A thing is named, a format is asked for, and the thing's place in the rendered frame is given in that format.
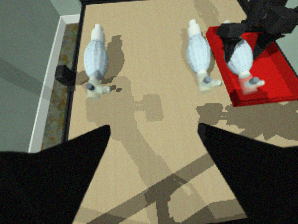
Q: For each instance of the red tray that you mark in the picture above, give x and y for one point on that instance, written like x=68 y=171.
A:
x=280 y=81

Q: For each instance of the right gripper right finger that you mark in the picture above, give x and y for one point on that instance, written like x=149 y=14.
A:
x=263 y=177

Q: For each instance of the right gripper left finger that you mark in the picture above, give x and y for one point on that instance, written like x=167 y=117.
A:
x=52 y=183

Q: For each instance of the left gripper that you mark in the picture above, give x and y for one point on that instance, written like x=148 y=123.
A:
x=234 y=30

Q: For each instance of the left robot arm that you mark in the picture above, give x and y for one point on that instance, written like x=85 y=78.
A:
x=276 y=18

